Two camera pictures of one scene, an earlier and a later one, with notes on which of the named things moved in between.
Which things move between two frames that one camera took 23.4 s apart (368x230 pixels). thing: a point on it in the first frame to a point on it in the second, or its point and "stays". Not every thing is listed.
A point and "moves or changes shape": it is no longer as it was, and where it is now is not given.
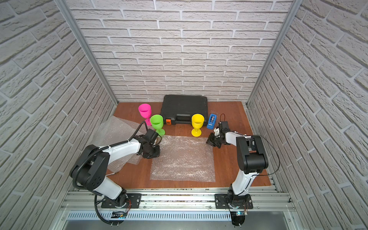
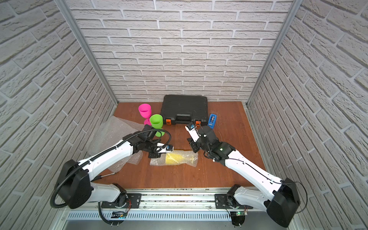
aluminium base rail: [182, 205] stays
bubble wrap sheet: [183, 158] moves or changes shape
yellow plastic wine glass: [198, 120] to [172, 159]
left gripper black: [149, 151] stays
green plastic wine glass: [156, 120] stays
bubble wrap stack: [118, 130] stays
